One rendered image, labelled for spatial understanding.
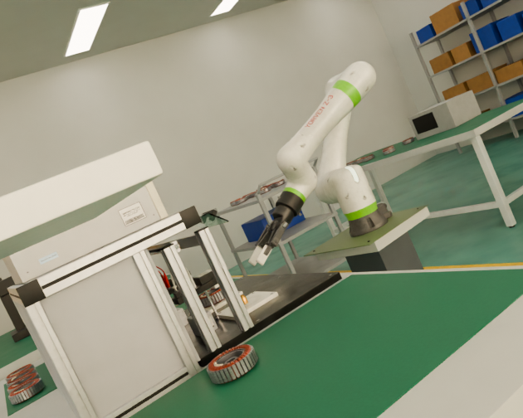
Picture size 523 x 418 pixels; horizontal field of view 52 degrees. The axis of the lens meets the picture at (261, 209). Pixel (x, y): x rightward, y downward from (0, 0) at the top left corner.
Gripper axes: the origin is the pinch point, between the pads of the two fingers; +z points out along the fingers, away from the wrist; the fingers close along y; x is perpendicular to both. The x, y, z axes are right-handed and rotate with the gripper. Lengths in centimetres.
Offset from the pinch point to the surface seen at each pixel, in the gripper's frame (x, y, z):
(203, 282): 21.2, -27.4, 24.7
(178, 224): 40, -46, 20
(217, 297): 7.9, -5.6, 21.7
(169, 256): 37, -45, 28
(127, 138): 46, 508, -187
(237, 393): 17, -71, 48
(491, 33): -240, 286, -534
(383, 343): 6, -91, 29
